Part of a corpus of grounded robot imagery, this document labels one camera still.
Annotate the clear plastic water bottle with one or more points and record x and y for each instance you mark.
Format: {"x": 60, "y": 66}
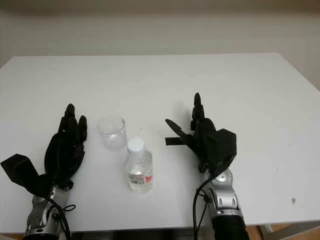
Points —
{"x": 138, "y": 170}

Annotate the dark robot torso edge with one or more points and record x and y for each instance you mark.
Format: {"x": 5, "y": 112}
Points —
{"x": 130, "y": 236}

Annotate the clear plastic cup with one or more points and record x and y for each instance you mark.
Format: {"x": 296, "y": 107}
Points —
{"x": 112, "y": 135}

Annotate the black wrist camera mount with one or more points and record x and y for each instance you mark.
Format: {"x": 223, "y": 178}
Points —
{"x": 22, "y": 170}
{"x": 222, "y": 147}

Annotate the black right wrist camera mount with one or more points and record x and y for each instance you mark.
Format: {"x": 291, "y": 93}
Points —
{"x": 222, "y": 147}

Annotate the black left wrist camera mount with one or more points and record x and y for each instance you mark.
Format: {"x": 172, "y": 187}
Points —
{"x": 22, "y": 170}

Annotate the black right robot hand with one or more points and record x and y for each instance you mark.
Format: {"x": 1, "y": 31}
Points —
{"x": 200, "y": 140}

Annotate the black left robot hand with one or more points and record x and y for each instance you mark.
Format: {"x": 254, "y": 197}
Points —
{"x": 62, "y": 150}

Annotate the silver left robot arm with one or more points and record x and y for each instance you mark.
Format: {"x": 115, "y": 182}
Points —
{"x": 47, "y": 212}

